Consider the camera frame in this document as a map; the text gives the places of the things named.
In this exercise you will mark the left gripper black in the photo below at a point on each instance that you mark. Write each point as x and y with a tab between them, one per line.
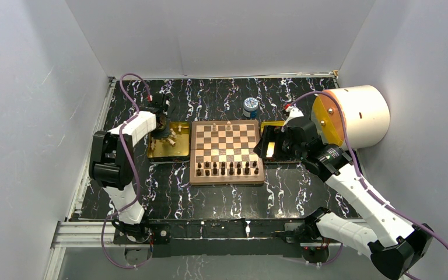
163	135

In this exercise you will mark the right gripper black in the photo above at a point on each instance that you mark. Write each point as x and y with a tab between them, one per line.
272	133

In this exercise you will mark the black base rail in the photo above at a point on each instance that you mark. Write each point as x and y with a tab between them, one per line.
288	238

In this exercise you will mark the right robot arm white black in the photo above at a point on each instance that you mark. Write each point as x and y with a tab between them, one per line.
392	243

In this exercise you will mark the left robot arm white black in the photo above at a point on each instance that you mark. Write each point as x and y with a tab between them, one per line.
112	164

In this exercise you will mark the gold tin tray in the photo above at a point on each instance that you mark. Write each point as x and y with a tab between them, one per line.
159	151
272	123

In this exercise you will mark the wooden chess board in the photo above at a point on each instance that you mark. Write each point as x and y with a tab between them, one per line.
220	146

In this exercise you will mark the right gold tin tray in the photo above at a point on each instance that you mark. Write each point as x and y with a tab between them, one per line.
272	123

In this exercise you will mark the blue white small jar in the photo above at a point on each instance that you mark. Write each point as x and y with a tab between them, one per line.
250	107

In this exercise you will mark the left gold tin tray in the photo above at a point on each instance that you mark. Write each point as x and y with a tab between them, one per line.
159	151

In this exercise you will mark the white cylinder orange lid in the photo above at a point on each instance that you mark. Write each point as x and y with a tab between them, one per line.
365	111

